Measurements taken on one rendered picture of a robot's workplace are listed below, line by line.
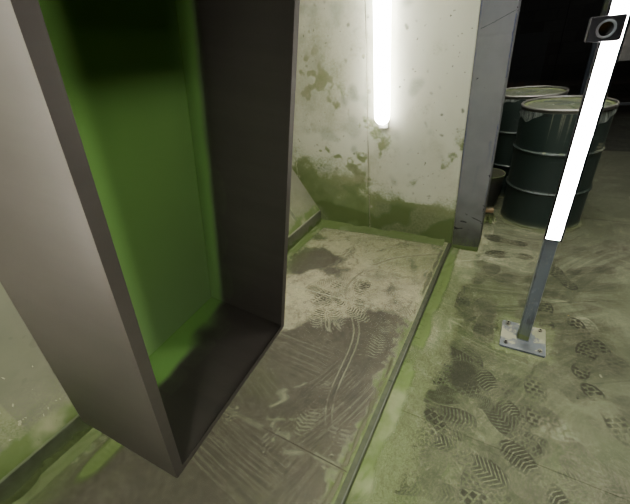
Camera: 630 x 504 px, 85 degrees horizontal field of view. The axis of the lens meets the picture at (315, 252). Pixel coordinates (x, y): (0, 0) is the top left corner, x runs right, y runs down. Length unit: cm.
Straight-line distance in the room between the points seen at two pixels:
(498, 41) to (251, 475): 239
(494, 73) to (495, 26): 23
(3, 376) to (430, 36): 264
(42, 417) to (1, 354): 30
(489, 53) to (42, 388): 270
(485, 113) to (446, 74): 33
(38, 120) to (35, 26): 9
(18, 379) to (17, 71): 150
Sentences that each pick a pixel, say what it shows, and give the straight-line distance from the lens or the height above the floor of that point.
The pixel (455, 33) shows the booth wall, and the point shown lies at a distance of 241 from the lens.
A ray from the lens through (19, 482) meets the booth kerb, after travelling 192.
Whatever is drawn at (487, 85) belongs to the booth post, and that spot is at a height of 111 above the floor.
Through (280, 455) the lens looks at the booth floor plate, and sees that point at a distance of 157.
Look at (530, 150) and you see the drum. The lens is 301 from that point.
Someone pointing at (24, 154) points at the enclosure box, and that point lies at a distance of 57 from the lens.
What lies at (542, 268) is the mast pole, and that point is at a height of 45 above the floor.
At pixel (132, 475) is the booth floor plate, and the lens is 175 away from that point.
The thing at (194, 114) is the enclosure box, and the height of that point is 126.
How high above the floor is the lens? 140
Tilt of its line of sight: 31 degrees down
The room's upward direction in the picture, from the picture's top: 7 degrees counter-clockwise
